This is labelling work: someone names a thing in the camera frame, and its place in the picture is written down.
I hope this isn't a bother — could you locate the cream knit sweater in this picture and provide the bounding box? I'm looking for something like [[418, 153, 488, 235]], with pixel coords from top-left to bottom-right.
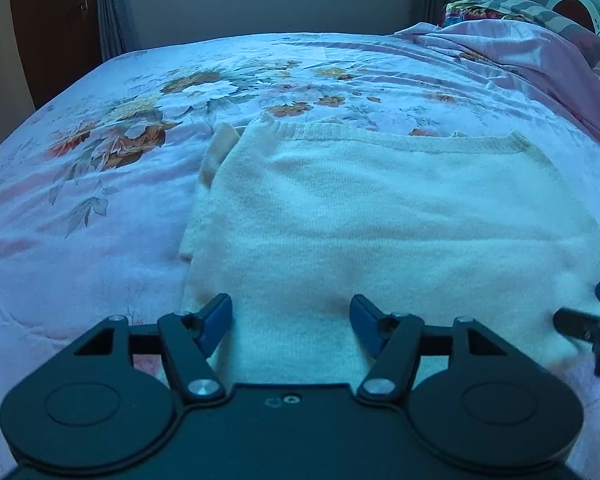
[[180, 115, 600, 385]]

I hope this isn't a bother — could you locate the floral pink bed sheet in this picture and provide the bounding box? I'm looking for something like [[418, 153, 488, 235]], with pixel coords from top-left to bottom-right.
[[0, 34, 600, 479]]

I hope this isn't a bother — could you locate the pink blanket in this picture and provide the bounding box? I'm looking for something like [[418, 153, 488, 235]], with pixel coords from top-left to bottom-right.
[[394, 20, 600, 144]]

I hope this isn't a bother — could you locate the red white headboard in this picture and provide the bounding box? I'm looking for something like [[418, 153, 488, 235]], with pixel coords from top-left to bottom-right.
[[547, 0, 600, 38]]

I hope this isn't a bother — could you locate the striped floral pillow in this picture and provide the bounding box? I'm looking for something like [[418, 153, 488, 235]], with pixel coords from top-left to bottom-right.
[[440, 0, 600, 78]]

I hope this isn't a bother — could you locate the left teal curtain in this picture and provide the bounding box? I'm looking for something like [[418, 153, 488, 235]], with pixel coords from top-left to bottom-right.
[[96, 0, 134, 61]]

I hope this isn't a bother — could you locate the dark wooden door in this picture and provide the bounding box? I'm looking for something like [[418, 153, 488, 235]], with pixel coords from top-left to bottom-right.
[[9, 0, 102, 108]]

